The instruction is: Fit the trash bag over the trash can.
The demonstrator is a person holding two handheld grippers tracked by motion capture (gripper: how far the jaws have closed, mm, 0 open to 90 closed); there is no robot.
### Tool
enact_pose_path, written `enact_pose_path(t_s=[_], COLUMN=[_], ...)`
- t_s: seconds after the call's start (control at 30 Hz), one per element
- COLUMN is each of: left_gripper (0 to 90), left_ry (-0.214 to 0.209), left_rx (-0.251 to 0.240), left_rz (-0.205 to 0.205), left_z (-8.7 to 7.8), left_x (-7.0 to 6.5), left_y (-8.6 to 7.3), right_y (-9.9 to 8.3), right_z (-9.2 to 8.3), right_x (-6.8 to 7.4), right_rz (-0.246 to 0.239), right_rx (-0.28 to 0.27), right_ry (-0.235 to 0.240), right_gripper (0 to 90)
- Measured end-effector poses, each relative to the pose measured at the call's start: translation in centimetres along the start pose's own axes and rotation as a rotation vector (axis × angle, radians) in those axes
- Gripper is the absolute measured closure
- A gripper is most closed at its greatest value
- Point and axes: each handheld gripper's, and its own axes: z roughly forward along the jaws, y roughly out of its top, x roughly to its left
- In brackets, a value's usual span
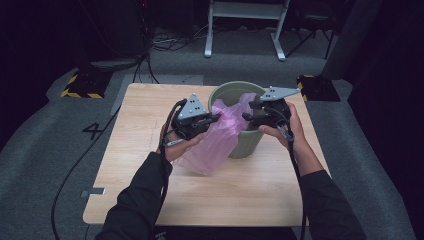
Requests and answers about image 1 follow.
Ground right hand-held gripper cable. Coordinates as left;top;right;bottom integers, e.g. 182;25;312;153
278;116;307;240

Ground long black floor cable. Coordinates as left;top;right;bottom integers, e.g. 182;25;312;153
49;105;122;240

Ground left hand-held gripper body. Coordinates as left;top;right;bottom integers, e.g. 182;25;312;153
170;93;215;141

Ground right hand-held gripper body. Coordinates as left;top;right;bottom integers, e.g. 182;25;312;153
259;86;301;130

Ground pink plastic bag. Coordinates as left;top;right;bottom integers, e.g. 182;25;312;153
171;92;258;177

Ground green plastic bin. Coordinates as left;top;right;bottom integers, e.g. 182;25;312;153
208;80;268;160

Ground hand-held gripper cable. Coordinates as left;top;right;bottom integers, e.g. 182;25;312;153
159;98;188;208
278;116;307;240

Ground person's dark clothing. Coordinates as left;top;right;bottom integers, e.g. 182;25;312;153
153;226;298;240

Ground bundle of black cables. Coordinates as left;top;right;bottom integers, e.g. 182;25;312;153
131;0;211;84

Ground black yellow striped base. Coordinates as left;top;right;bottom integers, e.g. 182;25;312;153
60;68;113;100
296;74;342;103

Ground grey pillar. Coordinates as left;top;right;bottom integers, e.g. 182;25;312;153
321;0;384;80

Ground black stand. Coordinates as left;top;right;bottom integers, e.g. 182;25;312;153
285;0;338;61

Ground person's right hand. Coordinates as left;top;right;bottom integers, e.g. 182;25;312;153
259;101;306;152

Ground left hand-held gripper cable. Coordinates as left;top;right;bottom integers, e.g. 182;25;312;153
159;98;188;208

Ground grey tape piece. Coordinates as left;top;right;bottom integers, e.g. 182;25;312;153
80;187;107;198

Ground person's left hand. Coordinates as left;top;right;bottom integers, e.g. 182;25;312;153
156;122;205;163

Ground white metal stand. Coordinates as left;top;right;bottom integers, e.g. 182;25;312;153
204;0;291;63

